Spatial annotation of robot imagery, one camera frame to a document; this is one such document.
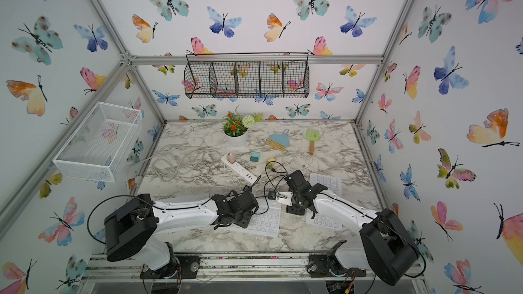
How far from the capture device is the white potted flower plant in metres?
1.00

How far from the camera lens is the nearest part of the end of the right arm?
62 centimetres

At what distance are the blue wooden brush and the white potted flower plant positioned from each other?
0.14 meters

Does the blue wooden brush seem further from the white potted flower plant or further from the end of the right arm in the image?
the end of the right arm

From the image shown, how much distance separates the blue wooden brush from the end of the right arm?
0.36 m
